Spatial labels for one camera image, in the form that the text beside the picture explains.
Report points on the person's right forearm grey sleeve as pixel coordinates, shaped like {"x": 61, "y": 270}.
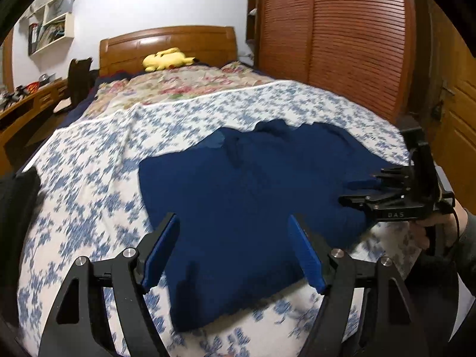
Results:
{"x": 466, "y": 253}

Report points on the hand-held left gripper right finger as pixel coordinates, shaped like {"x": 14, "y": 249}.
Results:
{"x": 306, "y": 253}

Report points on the wooden door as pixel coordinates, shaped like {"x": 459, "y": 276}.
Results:
{"x": 461, "y": 111}

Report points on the wooden desk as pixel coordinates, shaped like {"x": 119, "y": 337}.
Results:
{"x": 18, "y": 119}

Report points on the black cloth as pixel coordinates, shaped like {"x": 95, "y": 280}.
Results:
{"x": 15, "y": 212}

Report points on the yellow plush toy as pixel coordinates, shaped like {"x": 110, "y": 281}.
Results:
{"x": 167, "y": 59}

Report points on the wooden bed with floral bedding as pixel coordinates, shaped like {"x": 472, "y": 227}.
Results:
{"x": 93, "y": 178}

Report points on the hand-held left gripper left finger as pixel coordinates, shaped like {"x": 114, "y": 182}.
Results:
{"x": 161, "y": 253}

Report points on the navy bed sheet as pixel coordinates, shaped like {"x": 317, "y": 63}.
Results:
{"x": 89, "y": 98}

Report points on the navy blue suit jacket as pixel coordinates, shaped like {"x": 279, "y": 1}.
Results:
{"x": 241, "y": 193}

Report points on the black gadget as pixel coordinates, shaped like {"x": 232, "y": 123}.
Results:
{"x": 16, "y": 93}

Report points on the window with wooden frame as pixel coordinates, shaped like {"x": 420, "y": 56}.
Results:
{"x": 7, "y": 63}

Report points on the white wall shelf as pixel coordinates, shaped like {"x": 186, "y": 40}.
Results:
{"x": 68, "y": 26}

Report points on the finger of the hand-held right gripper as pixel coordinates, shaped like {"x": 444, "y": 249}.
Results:
{"x": 359, "y": 200}
{"x": 390, "y": 176}

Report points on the pink floral quilt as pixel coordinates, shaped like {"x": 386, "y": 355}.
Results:
{"x": 174, "y": 85}

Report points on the dark wooden chair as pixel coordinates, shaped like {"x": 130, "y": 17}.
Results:
{"x": 79, "y": 78}

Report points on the person's right hand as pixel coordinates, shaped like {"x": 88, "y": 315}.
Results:
{"x": 418, "y": 236}

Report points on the wooden bed headboard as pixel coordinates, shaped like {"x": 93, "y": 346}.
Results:
{"x": 126, "y": 48}

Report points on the wooden louvered wardrobe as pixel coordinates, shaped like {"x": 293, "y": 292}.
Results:
{"x": 334, "y": 44}

